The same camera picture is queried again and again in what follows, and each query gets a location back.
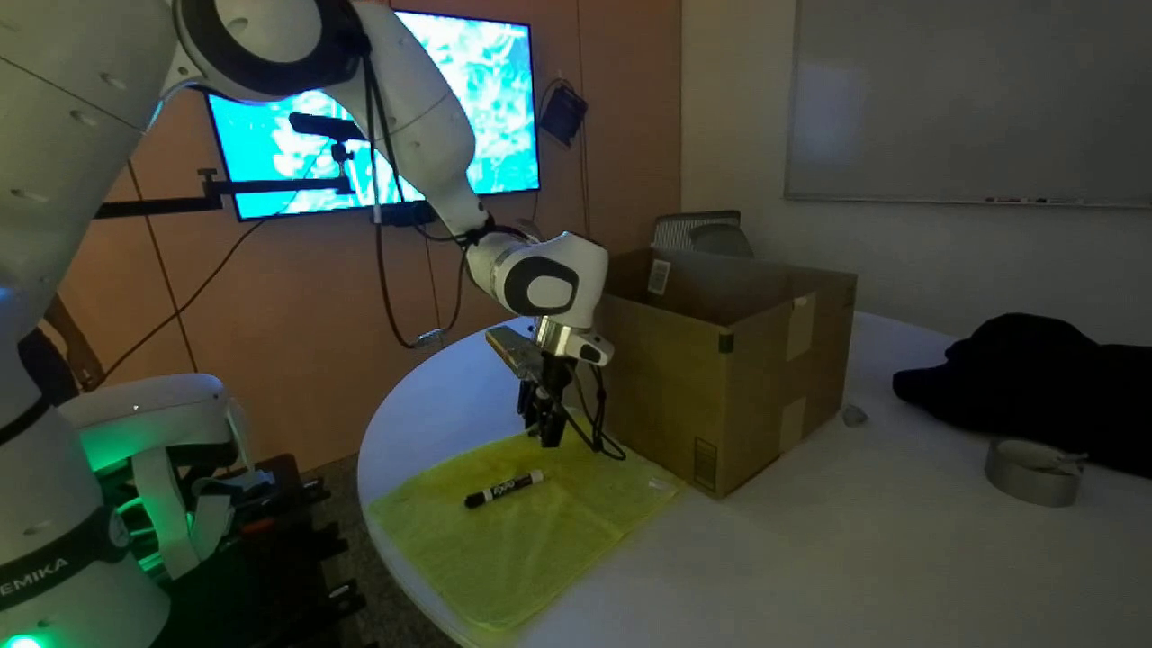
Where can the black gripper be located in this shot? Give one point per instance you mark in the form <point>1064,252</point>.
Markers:
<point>546,386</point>

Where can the black Expo marker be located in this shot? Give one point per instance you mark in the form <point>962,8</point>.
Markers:
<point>504,486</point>

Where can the yellow microfiber cloth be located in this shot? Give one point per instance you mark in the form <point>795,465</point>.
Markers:
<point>526,543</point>

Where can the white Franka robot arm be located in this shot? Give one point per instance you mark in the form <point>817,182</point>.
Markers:
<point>73,182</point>

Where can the brown cardboard box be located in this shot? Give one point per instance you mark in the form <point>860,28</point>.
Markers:
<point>706,371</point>

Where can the grey tape roll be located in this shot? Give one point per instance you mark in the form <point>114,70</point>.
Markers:
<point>1030,472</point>

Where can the black garment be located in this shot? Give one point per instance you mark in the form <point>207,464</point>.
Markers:
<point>1044,384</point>

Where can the whiteboard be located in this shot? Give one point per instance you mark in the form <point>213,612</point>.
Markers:
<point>957,111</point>

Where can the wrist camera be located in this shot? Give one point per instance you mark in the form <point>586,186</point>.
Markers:
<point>512,354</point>

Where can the black wall device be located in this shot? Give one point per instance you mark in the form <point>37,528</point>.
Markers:
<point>564,112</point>

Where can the wall mounted monitor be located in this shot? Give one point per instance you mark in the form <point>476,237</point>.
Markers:
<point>481,111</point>

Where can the black camera on stand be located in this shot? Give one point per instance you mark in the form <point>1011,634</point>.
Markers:
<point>325,132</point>

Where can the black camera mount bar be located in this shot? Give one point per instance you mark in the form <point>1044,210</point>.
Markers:
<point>156,203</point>

